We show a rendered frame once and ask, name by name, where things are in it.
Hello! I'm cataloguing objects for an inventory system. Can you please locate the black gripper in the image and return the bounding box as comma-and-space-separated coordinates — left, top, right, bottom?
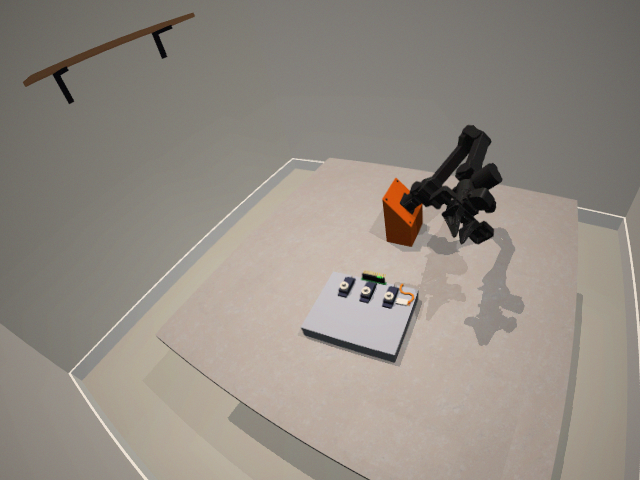
429, 185, 494, 245

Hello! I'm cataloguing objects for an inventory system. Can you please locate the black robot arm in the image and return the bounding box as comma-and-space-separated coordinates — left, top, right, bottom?
400, 125, 503, 215

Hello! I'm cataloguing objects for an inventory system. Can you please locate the black pin header strip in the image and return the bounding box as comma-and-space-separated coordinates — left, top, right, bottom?
362, 273, 387, 285

